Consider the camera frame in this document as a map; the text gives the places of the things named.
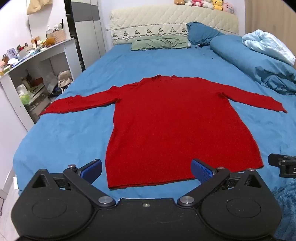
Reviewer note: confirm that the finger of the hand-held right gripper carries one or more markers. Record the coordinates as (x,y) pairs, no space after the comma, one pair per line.
(274,159)

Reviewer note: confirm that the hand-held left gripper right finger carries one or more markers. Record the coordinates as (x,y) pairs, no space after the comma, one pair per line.
(201,170)

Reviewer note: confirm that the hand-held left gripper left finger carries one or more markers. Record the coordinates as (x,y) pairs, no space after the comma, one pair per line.
(91,170)

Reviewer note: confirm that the red knit sweater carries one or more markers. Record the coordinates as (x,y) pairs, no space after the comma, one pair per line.
(175,125)

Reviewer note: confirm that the bed with blue sheet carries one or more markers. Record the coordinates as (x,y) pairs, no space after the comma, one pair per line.
(81,139)

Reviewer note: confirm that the blue fluffy rug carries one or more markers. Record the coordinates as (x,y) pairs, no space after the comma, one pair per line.
(288,208)

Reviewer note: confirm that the cream tote bag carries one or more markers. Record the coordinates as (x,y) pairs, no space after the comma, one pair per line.
(65,78)

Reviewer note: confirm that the green plastic bag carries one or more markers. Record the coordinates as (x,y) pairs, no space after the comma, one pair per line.
(25,97)

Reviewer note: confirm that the blue duvet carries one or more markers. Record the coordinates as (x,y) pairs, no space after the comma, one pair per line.
(242,60)

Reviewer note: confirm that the light blue blanket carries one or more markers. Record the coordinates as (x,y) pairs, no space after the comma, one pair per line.
(268,44)

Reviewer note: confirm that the white shelf desk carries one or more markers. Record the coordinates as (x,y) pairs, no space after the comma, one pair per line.
(57,51)

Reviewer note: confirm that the green pillow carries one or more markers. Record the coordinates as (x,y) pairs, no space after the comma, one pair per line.
(159,42)

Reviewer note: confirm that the brown plush animal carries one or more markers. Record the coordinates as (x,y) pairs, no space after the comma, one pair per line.
(49,42)

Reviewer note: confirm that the wicker basket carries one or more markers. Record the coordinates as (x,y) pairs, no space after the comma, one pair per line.
(59,36)

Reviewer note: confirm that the blue pillow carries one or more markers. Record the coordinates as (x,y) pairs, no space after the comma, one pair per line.
(201,32)

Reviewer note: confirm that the grey white wardrobe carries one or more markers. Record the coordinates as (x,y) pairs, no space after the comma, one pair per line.
(85,27)

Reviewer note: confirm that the white bottle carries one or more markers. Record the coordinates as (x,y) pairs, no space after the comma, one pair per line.
(49,32)

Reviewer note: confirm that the cream quilted headboard cover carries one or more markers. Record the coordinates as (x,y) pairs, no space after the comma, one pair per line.
(173,20)

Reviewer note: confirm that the row of plush toys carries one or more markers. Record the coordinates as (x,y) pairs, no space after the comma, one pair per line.
(203,3)

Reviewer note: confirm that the beige hanging cloth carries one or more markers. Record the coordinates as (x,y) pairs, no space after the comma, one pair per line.
(38,7)

